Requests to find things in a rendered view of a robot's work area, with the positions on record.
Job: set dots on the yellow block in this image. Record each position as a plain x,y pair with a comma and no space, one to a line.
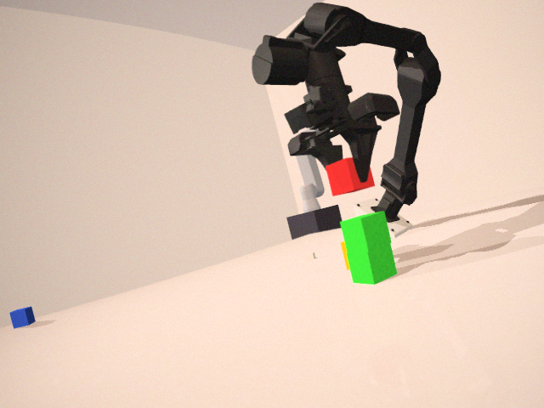
345,254

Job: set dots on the red block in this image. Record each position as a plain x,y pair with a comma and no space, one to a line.
343,177

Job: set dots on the blue block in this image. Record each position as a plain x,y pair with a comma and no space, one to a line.
22,317

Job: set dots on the green block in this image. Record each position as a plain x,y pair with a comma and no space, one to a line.
366,233
372,267

